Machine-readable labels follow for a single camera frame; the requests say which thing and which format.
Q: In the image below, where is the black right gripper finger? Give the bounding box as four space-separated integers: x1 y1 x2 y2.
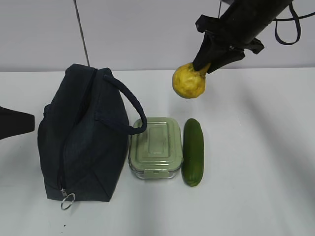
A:
207 50 245 74
193 33 225 70

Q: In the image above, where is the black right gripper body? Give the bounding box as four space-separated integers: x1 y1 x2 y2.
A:
195 15 264 55

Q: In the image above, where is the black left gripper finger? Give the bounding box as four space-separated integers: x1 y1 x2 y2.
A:
0 107 35 140

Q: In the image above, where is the yellow pear-shaped gourd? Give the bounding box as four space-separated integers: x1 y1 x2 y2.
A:
172 62 211 99

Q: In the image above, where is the dark blue lunch bag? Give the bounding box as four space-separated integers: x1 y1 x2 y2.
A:
37 64 147 202

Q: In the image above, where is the metal zipper pull ring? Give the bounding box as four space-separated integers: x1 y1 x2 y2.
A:
60 188 76 210

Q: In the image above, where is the green cucumber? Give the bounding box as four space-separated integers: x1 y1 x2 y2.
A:
182 118 204 187

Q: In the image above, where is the green lid glass container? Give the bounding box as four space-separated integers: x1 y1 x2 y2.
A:
128 117 183 179

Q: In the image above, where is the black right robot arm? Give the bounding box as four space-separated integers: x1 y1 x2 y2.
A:
192 0 292 73

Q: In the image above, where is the dark right arm cable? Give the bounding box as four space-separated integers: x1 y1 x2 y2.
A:
275 2 315 46

